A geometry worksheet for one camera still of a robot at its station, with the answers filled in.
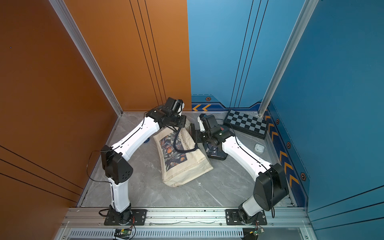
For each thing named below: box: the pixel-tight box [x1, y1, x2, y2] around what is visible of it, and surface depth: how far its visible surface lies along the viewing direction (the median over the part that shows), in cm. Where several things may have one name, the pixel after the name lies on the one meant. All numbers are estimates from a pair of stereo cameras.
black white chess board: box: [223, 109, 269, 140], surface depth 111 cm
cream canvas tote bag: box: [153, 123, 214, 187], surface depth 82 cm
